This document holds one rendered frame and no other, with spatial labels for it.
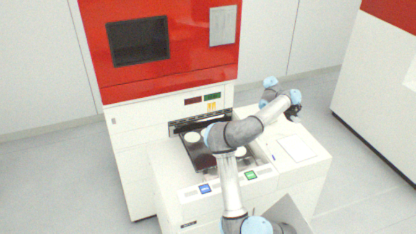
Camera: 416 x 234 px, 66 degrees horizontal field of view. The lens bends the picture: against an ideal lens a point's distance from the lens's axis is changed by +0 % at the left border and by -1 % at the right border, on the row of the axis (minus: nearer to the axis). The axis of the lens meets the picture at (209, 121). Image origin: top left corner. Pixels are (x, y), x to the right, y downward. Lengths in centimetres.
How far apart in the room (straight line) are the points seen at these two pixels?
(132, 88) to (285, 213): 101
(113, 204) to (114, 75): 145
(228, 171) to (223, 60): 74
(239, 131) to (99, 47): 80
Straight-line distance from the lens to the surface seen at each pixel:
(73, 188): 316
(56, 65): 343
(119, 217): 283
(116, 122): 198
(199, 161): 189
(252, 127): 132
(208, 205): 171
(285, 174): 182
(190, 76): 186
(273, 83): 172
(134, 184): 237
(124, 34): 167
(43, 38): 332
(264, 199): 190
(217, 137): 137
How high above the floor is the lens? 226
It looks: 39 degrees down
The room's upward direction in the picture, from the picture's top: straight up
